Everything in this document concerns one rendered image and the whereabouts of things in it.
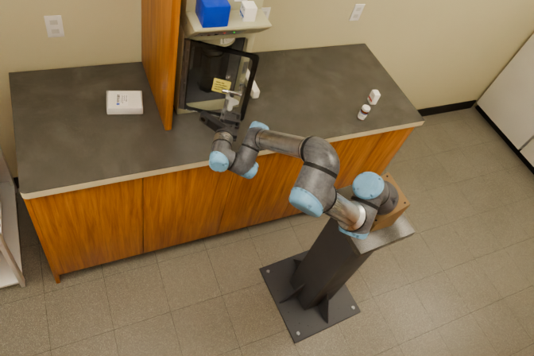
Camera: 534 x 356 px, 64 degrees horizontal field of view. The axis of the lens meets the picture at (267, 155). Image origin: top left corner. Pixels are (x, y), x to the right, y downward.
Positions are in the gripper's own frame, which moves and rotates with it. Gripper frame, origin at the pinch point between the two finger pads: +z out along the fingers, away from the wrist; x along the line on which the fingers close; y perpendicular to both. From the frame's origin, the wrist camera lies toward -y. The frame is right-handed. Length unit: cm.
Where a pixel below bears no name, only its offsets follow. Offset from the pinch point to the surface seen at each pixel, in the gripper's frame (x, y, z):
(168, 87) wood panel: 1.7, -24.6, -0.8
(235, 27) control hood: 31.2, -2.0, 8.4
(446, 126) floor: -120, 201, 156
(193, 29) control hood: 30.7, -16.9, 1.4
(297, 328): -118, 67, -48
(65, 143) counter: -26, -63, -19
